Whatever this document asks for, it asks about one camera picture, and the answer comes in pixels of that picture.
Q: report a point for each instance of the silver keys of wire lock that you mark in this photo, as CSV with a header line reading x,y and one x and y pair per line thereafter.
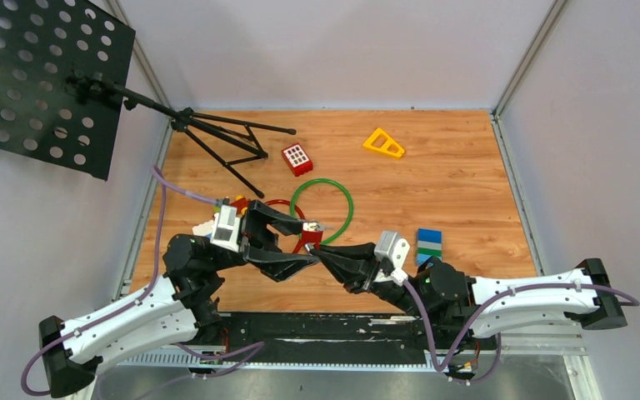
x,y
315,226

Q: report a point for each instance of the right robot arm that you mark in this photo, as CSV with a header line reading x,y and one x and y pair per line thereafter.
x,y
483,306

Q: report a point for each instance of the red cable lock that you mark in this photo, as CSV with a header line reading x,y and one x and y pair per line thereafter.
x,y
294,208

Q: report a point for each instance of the red window toy brick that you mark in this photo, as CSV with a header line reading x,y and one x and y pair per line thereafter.
x,y
297,159

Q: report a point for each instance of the blue green white brick stack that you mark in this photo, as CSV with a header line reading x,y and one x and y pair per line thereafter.
x,y
429,243

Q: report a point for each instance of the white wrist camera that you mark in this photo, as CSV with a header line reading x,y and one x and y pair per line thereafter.
x,y
226,229
391,252

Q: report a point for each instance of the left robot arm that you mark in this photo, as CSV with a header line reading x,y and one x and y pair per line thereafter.
x,y
178,306

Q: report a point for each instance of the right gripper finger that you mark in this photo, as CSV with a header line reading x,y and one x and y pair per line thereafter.
x,y
344,272
342,254

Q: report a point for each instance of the yellow triangular toy piece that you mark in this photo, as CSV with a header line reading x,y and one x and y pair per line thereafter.
x,y
382,143

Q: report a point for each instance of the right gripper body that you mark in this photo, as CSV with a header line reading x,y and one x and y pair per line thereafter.
x,y
377,279

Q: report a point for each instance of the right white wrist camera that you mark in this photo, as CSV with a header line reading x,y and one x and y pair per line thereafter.
x,y
391,252

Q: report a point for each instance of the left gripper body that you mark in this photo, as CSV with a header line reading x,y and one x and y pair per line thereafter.
x,y
252,231

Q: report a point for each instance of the black perforated music stand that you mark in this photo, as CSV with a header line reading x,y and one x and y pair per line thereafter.
x,y
63,72

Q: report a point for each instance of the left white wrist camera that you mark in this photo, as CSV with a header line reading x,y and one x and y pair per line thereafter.
x,y
226,229

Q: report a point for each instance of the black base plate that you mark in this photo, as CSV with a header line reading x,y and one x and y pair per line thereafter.
x,y
321,338

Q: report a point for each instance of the red green toy car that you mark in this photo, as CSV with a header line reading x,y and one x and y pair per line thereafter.
x,y
239,202

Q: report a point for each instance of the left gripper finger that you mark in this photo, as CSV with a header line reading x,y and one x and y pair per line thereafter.
x,y
260,215
278,266

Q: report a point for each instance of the white blue toy brick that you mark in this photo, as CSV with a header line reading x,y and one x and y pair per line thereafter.
x,y
204,229

